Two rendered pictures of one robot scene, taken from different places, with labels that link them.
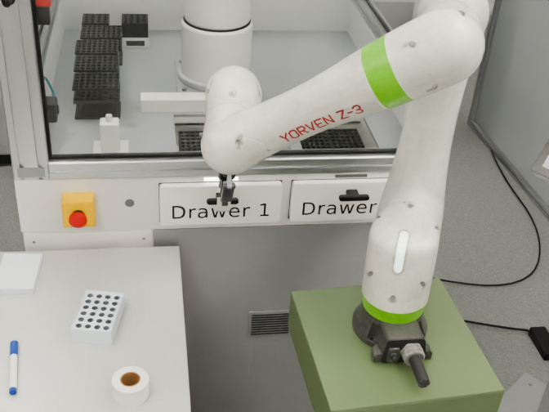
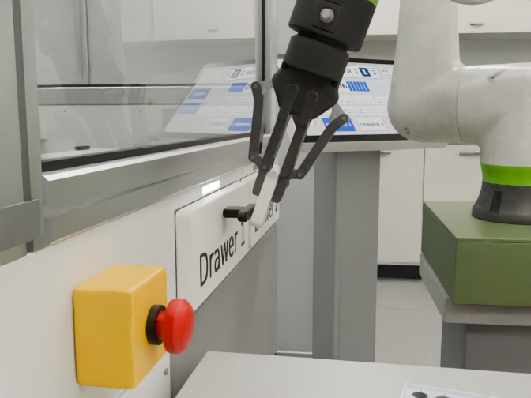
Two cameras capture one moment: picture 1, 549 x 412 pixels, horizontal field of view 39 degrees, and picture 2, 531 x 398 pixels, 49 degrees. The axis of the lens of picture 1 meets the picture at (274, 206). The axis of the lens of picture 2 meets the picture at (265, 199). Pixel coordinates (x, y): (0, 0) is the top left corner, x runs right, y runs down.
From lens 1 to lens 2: 1.73 m
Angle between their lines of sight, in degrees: 68
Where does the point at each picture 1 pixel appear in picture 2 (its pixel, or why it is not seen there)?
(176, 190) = (201, 215)
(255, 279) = not seen: hidden behind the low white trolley
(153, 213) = (171, 295)
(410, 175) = (454, 44)
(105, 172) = (129, 193)
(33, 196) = (13, 339)
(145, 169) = (160, 180)
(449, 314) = not seen: hidden behind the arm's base
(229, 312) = not seen: outside the picture
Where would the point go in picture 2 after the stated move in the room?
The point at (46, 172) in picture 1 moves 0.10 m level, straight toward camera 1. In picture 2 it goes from (40, 220) to (201, 221)
